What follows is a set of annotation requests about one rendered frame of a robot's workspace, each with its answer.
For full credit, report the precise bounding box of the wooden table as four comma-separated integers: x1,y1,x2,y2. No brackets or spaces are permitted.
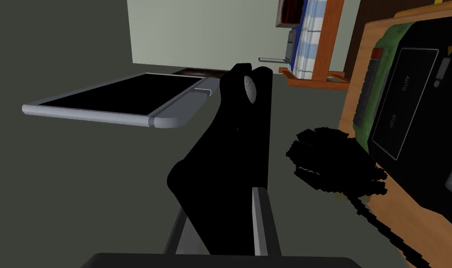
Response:
337,0,452,258

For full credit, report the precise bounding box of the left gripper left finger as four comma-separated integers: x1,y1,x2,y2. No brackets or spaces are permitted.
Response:
163,207,211,257

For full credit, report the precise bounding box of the dark brown shelf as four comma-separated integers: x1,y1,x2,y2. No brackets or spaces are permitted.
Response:
276,0,305,29

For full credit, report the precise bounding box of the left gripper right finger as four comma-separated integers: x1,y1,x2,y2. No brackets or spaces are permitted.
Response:
251,187,283,257

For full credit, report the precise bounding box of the black bushy shape with cord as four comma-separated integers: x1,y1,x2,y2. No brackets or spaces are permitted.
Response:
285,126,431,268

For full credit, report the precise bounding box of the black and green appliance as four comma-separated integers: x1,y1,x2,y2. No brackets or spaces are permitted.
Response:
352,14,452,225

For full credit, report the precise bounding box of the black object with grey oval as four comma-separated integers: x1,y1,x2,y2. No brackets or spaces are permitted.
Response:
166,62,274,257

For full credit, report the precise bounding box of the wooden bed with striped bedding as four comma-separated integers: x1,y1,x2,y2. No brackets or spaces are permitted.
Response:
277,0,351,92

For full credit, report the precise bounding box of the grey flat panel black screen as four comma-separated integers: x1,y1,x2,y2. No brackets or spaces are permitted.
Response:
21,72,221,129

